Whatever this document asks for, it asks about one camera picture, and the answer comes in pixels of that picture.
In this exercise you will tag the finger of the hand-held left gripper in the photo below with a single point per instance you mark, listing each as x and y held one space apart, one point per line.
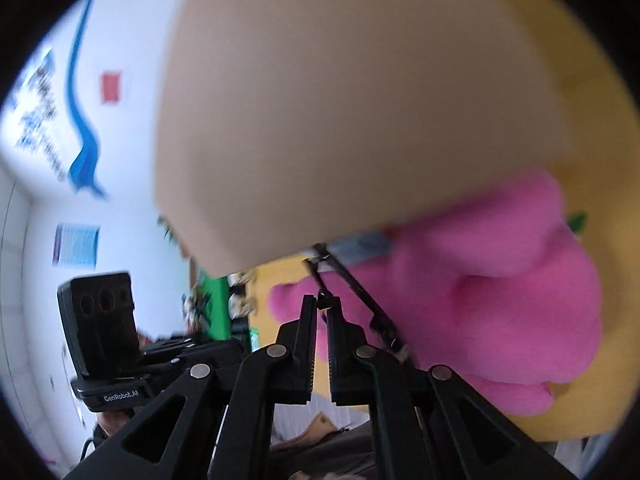
200 351

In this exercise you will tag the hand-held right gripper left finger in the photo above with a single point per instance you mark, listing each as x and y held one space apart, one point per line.
309 345

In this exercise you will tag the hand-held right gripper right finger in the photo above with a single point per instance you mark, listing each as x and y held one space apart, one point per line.
334 350

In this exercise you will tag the yellow pink beige plush toy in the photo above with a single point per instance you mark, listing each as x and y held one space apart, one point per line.
360 110

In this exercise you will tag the green board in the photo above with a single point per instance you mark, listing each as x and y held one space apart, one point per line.
216 305

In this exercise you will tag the person's grey clothing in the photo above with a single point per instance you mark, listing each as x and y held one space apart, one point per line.
325 445

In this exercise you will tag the blue wall notice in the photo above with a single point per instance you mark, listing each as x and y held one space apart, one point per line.
76 245

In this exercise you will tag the red wall sign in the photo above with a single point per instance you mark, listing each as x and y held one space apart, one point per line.
111 86

